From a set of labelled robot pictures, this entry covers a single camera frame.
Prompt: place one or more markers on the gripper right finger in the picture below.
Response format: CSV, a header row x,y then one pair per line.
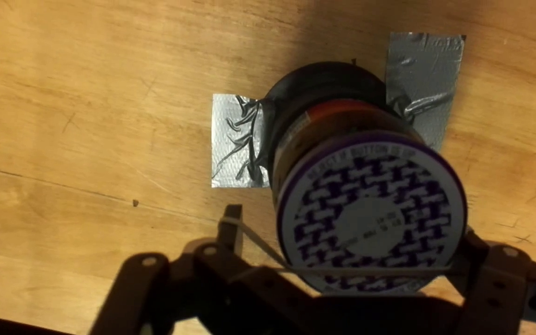
x,y
496,284

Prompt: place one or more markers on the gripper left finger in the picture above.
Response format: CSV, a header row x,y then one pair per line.
x,y
212,279

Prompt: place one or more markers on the dark jar with patterned lid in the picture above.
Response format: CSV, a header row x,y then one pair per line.
x,y
361,186

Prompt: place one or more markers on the strip of grey duct tape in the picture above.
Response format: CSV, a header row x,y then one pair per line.
x,y
424,79
233,142

